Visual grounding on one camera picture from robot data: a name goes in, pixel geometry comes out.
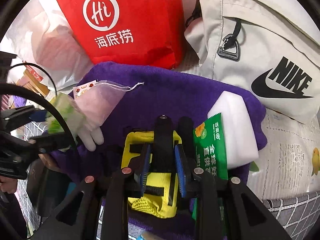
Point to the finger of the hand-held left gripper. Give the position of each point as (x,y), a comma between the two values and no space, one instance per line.
(50,142)
(20,113)

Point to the white sponge block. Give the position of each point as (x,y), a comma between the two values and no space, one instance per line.
(237,130)

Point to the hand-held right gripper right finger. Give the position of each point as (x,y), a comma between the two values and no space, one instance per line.
(180,170)

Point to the white green cloth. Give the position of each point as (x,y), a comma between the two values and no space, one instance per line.
(90,136)

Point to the red paper bag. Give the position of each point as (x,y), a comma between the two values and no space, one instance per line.
(150,17)

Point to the white printed bedsheet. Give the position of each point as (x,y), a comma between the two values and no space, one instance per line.
(287,155)

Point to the green packet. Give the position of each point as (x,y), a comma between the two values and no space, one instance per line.
(212,155)

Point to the person's left hand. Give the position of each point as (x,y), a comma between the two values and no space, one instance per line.
(7,185)

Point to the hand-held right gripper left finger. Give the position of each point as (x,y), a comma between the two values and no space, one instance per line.
(145,167)

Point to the grey waist bag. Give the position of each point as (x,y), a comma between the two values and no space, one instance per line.
(262,42)

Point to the grey checkered blanket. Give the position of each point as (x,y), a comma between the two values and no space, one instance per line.
(295,210)

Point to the white plastic shopping bag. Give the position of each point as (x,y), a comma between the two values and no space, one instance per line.
(50,42)

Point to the purple towel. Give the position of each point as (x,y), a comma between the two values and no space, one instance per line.
(162,92)

